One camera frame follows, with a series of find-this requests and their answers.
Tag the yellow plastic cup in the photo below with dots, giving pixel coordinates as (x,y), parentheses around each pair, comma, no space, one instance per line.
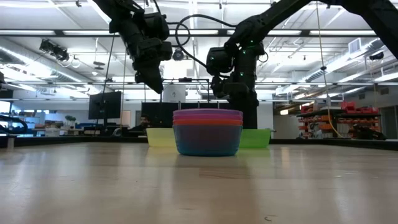
(160,137)

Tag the green plastic bowl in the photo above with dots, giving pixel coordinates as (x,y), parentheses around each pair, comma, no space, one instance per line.
(255,138)

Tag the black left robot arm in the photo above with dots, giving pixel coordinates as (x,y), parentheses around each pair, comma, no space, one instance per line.
(121,18)

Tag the orange plastic bowl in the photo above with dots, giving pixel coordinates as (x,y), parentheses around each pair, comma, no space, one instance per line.
(207,122)

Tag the black ceiling-mounted camera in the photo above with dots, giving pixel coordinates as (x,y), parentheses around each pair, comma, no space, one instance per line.
(54,49)

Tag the magenta plastic bowl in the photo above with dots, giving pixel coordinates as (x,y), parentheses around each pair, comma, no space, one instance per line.
(207,114)

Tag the shelf with red bins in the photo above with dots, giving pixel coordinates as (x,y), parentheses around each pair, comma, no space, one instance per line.
(339,119)

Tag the black computer monitor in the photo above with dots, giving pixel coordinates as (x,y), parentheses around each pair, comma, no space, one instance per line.
(104,105)

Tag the person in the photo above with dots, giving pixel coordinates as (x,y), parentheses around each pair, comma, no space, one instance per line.
(142,123)

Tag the black partition wall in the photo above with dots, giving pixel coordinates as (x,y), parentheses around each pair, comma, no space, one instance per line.
(158,116)

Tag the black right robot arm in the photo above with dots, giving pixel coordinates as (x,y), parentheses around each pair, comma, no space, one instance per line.
(311,12)

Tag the small green plant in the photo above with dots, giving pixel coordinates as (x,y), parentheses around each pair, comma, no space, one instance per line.
(70,119)

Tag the round black overhead camera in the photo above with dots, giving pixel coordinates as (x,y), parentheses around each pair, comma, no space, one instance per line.
(178,55)

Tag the black aluminium table frame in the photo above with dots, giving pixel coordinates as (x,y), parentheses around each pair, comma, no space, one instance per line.
(62,140)

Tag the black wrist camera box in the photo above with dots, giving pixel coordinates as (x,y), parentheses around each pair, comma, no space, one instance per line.
(157,26)
(219,60)

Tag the blue plastic bowl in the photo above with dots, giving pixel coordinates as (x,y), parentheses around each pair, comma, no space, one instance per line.
(207,140)

